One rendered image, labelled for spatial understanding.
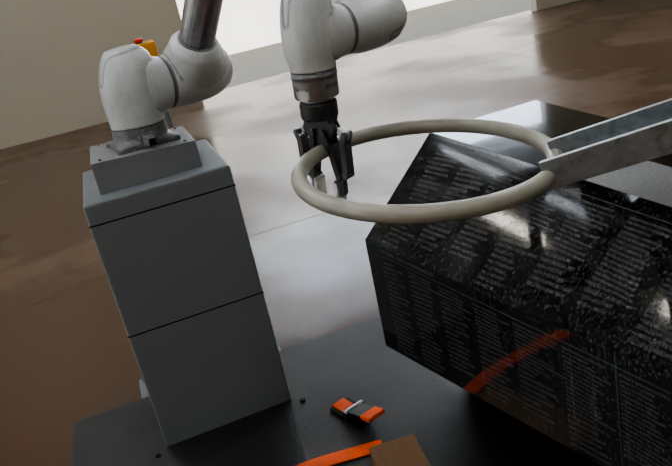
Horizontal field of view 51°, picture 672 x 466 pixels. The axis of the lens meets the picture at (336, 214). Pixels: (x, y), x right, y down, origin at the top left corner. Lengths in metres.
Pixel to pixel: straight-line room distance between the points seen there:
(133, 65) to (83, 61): 5.93
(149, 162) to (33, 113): 6.07
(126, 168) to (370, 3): 0.88
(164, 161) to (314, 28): 0.80
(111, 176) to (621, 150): 1.32
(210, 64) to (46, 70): 5.96
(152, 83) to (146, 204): 0.34
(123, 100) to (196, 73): 0.22
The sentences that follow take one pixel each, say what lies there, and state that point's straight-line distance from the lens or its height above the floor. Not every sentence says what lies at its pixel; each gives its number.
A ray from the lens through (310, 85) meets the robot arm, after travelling 1.34.
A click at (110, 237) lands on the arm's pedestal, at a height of 0.70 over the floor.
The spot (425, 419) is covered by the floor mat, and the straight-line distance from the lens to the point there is 2.08.
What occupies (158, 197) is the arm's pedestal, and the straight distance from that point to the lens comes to 1.94.
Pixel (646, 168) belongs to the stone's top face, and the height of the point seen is 0.80.
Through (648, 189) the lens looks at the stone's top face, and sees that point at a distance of 1.33.
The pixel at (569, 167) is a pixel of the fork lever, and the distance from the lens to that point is 1.18.
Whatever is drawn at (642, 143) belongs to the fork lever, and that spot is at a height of 0.93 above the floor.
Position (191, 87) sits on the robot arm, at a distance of 2.08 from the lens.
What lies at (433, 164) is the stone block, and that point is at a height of 0.75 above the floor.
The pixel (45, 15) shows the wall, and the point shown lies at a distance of 7.92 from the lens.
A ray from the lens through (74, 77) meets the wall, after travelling 7.96.
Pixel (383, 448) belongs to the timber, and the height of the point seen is 0.13.
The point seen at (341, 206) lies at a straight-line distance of 1.11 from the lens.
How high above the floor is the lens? 1.30
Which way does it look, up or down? 21 degrees down
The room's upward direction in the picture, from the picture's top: 12 degrees counter-clockwise
